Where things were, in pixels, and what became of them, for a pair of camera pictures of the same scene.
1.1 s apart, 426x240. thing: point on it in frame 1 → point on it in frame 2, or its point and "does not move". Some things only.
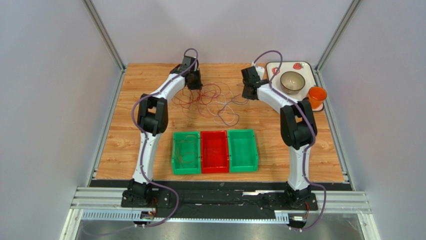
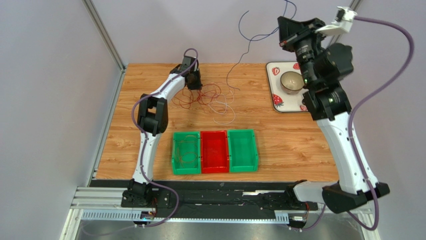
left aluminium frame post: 104,35 does not move
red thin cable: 185,96 does not move
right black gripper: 249,90 → 296,38
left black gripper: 198,86 does not move
